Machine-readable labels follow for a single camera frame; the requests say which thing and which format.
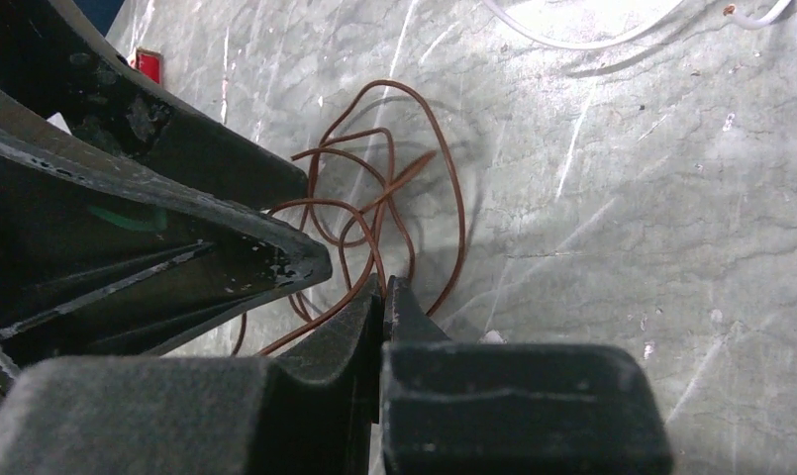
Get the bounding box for white cable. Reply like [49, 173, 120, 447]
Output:
[479, 0, 796, 52]

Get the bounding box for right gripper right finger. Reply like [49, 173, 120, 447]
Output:
[381, 277, 674, 474]

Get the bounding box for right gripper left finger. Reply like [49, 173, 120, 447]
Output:
[0, 277, 382, 474]

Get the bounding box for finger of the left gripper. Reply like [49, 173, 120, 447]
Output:
[0, 1, 308, 210]
[0, 90, 332, 367]

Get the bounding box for red white small box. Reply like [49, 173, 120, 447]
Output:
[130, 47, 163, 85]

